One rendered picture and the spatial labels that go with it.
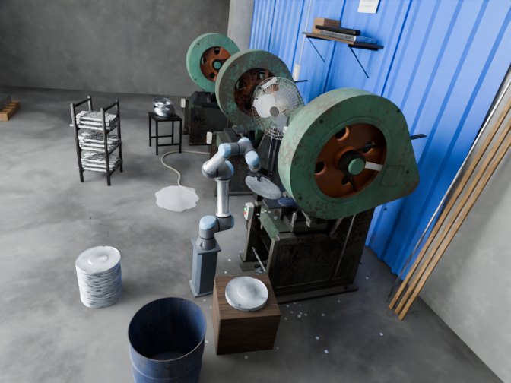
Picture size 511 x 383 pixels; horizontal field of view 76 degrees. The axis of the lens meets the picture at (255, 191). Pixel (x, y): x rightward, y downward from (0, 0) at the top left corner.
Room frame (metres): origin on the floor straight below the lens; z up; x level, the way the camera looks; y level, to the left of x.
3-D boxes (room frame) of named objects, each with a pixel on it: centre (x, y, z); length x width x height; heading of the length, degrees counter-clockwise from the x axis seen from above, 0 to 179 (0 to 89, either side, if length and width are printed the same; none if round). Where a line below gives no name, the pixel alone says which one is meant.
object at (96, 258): (1.79, 1.05, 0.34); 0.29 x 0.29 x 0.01
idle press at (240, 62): (4.04, -0.01, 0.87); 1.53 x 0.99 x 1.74; 111
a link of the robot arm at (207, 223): (2.01, 0.31, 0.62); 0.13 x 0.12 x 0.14; 128
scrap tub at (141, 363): (1.21, 0.36, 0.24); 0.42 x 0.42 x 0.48
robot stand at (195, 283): (2.01, 0.31, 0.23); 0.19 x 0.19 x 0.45; 28
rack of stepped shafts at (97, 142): (3.61, 1.95, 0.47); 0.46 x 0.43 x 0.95; 93
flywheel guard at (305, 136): (2.04, -0.59, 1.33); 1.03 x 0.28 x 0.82; 113
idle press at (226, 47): (5.64, 0.75, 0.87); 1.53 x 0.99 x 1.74; 116
